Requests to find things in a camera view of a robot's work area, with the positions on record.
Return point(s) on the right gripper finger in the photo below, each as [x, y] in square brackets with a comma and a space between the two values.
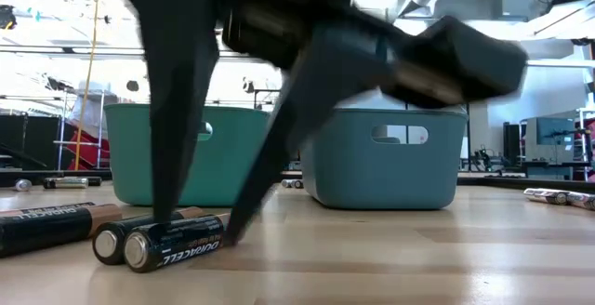
[179, 110]
[288, 137]

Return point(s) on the silver Energizer AA battery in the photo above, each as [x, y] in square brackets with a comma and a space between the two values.
[22, 184]
[546, 195]
[65, 182]
[286, 184]
[581, 200]

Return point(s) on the black copper Duracell battery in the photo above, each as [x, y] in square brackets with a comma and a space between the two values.
[46, 226]
[109, 244]
[298, 184]
[176, 244]

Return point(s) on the green plastic bin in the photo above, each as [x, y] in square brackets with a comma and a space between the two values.
[125, 156]

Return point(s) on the blue plastic bin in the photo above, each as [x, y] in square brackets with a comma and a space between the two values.
[372, 179]

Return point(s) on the red machine part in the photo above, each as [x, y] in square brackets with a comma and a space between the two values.
[93, 154]

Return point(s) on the black partition panel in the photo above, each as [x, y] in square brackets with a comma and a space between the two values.
[28, 142]

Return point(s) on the black box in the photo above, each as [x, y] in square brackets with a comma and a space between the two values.
[513, 144]

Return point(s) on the grey monitor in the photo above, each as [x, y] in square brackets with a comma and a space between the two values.
[551, 137]

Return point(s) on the black aluminium table frame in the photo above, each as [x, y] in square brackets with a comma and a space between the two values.
[511, 183]

